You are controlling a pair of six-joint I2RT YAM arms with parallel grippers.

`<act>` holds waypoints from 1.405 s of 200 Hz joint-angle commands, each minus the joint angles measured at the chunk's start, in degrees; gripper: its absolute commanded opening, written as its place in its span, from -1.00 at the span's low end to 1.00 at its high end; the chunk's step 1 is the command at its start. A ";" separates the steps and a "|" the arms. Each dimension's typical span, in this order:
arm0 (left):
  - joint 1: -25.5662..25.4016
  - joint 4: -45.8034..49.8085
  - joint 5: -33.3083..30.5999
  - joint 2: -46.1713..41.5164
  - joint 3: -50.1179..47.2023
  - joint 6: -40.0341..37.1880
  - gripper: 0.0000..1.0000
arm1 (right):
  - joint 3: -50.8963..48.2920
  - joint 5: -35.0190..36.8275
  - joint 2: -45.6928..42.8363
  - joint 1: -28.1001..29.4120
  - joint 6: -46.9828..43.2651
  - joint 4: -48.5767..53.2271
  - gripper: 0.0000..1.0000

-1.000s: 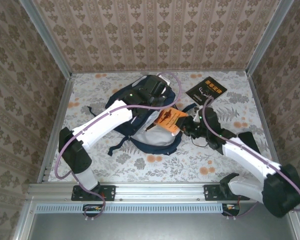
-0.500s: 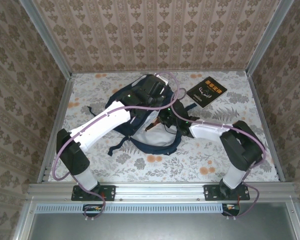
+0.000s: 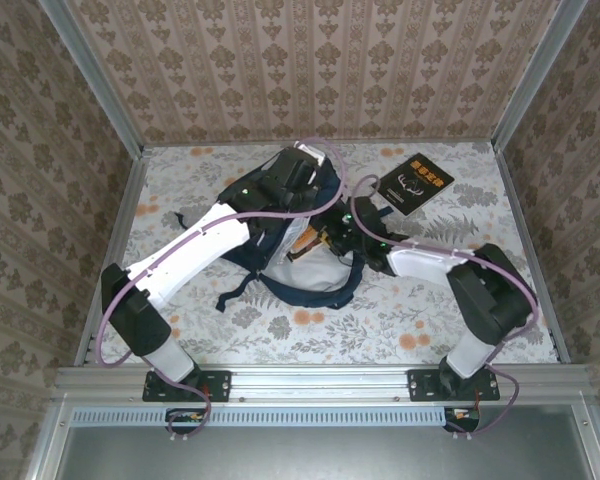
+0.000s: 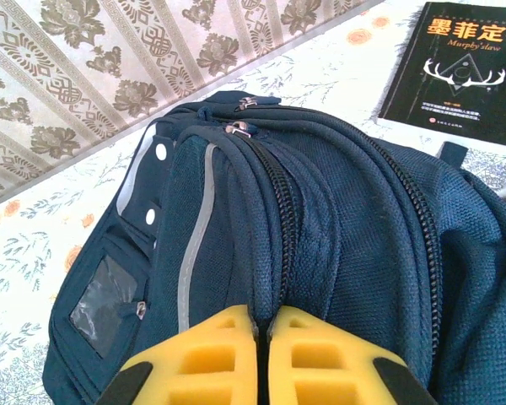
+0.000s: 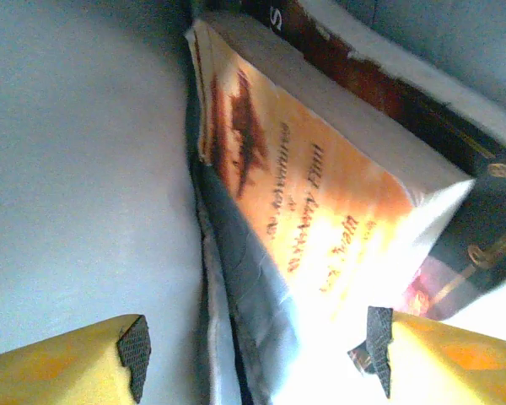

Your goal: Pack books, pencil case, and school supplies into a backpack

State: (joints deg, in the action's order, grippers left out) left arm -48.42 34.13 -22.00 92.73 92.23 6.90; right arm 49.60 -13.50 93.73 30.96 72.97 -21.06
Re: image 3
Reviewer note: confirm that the orange paperback book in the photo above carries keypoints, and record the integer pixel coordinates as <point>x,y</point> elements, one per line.
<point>305,246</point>

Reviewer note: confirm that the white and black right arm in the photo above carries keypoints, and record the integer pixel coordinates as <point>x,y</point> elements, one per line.
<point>490,300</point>

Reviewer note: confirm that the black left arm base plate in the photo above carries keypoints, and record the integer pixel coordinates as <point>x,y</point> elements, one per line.
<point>215,385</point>

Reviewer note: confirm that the aluminium table side rail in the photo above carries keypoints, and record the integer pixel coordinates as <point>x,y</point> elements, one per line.
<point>125,215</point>
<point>520,215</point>

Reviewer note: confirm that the black book with orange print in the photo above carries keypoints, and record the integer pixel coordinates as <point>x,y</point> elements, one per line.
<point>417,185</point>

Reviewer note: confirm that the black controller board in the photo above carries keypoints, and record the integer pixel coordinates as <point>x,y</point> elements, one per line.
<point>182,419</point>

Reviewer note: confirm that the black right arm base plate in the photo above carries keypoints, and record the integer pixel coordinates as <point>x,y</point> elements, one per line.
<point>422,385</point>

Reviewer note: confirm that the aluminium front rail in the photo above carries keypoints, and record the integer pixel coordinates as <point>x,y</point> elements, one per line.
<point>320,382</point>

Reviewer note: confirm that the aluminium corner post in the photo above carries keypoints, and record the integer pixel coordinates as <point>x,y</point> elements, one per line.
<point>90,75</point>
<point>535,75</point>

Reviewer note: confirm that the navy blue backpack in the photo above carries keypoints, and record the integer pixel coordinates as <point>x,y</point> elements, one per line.
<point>330,300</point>

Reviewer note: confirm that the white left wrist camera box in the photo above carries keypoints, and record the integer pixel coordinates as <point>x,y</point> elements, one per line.
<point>311,152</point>

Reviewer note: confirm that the steel lower panel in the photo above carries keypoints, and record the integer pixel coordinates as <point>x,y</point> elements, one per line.
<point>320,455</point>

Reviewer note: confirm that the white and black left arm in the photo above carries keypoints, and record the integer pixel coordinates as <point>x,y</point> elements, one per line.
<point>195,255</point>

